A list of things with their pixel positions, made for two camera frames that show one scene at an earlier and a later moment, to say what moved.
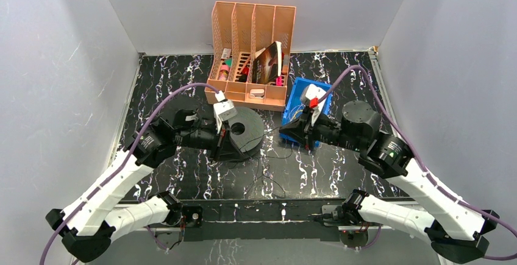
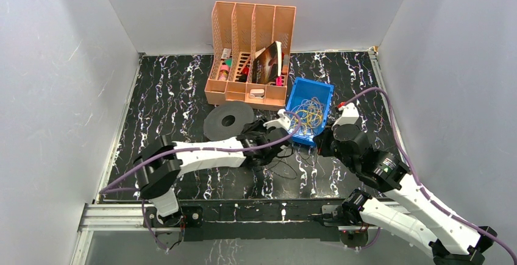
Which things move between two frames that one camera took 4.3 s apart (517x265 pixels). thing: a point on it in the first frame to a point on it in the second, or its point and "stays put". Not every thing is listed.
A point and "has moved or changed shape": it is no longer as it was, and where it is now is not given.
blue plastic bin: (294, 106) stays put
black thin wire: (266, 158) to (281, 162)
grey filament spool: (246, 131) has moved or changed shape
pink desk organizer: (252, 45) stays put
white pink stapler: (256, 94) stays put
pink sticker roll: (224, 72) stays put
